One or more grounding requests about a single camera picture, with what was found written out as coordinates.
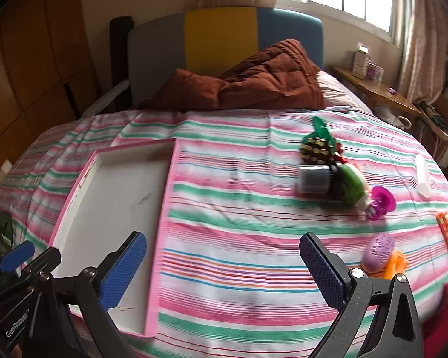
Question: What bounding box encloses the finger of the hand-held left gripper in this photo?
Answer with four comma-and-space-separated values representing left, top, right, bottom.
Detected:
7, 248, 62, 291
0, 240, 36, 295

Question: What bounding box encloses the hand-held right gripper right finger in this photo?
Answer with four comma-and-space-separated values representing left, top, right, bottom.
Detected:
299, 232, 424, 358

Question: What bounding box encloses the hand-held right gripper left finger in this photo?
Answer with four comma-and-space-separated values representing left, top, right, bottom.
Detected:
32, 231, 148, 358

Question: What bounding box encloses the purple oval soap case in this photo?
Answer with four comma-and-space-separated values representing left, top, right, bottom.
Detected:
362, 232, 395, 271

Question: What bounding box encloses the pink and white tray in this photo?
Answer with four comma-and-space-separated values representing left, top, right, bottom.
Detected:
48, 138, 178, 338

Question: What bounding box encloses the orange block with holes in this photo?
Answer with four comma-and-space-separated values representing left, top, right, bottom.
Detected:
360, 251, 409, 280

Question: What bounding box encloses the green plug-in device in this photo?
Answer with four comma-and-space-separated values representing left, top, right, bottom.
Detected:
338, 164, 374, 213

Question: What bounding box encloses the clear jar with black lid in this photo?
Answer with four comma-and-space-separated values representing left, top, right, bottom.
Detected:
295, 162, 346, 200

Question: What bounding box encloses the magenta plastic scrubber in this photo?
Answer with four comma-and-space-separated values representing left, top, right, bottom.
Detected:
366, 186, 396, 220

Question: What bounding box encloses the brown pegged massage brush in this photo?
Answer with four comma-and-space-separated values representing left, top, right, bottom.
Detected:
300, 138, 337, 166

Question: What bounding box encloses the green plastic scoop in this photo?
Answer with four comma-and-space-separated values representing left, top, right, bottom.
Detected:
302, 116, 338, 146

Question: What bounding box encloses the striped bed sheet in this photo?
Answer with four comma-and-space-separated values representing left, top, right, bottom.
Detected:
0, 106, 448, 358

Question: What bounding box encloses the white plastic tube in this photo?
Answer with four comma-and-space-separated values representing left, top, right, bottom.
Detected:
414, 154, 432, 198

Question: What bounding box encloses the pale pillow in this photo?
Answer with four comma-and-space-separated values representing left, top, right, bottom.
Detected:
315, 70, 374, 112

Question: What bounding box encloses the wooden side desk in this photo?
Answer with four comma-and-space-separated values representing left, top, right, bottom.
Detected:
330, 65, 421, 116

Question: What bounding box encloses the wooden shelf unit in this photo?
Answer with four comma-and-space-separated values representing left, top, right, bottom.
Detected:
414, 82, 448, 165

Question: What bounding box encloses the wooden wardrobe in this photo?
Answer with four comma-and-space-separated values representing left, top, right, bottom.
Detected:
0, 0, 101, 180

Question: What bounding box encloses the brown quilt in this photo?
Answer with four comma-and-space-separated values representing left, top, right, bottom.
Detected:
138, 39, 323, 110

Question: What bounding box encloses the purple box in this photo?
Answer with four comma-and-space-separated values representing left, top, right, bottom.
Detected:
365, 61, 384, 82

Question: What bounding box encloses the white carton box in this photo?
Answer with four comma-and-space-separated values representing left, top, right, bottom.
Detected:
351, 43, 372, 79

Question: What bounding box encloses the grey yellow blue headboard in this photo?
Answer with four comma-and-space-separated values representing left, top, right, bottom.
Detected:
127, 5, 323, 109

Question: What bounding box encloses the long beige curtain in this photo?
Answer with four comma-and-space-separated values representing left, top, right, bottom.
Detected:
390, 0, 448, 101

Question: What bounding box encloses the white bed rail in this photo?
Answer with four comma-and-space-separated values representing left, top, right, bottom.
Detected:
80, 80, 129, 120

